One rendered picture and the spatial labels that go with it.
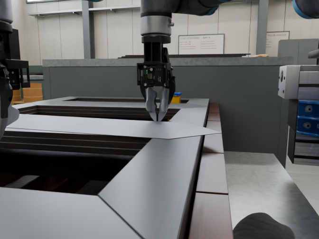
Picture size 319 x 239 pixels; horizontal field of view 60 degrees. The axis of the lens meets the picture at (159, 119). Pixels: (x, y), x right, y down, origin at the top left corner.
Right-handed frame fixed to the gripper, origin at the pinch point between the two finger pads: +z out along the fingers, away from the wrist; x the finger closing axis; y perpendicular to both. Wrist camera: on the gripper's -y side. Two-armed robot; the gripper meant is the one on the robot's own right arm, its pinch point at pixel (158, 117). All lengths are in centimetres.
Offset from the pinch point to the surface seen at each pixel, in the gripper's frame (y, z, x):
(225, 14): -890, -195, 38
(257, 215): 18.6, 15.2, 22.9
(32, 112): -21, 3, -52
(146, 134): 17.8, 0.6, 1.3
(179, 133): 14.9, 0.6, 7.6
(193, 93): -71, -1, 4
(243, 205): 9.3, 17.8, 21.5
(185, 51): -899, -83, -88
